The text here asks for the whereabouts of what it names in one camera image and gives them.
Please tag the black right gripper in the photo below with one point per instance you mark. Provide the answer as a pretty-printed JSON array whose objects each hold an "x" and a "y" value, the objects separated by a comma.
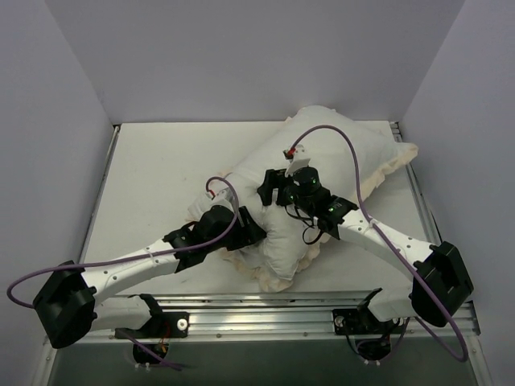
[{"x": 270, "y": 188}]

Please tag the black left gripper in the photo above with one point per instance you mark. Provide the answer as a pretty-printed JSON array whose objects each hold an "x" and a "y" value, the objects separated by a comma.
[{"x": 249, "y": 236}]

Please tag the white pillow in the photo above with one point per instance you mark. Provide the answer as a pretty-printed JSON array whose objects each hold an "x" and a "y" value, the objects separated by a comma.
[{"x": 282, "y": 253}]

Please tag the grey and cream pillowcase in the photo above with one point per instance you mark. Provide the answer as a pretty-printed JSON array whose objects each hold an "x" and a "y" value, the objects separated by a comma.
[{"x": 352, "y": 160}]

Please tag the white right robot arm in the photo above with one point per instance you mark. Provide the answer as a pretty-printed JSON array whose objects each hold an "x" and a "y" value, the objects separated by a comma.
[{"x": 440, "y": 281}]

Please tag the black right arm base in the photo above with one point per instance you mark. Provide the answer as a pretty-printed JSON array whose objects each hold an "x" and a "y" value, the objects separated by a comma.
[{"x": 368, "y": 338}]

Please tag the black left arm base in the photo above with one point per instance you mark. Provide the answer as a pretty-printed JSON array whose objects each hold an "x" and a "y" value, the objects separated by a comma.
[{"x": 150, "y": 340}]

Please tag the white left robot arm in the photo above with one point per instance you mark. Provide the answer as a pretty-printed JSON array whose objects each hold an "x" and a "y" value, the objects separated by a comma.
[{"x": 75, "y": 301}]

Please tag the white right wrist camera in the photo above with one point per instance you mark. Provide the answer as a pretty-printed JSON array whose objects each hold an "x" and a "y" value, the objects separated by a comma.
[{"x": 298, "y": 158}]

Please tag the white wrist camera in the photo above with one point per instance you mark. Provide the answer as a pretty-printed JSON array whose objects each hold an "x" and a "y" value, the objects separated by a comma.
[
  {"x": 223, "y": 197},
  {"x": 298, "y": 158}
]

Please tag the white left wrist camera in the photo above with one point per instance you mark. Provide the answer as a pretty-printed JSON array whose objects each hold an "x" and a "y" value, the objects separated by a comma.
[{"x": 223, "y": 197}]

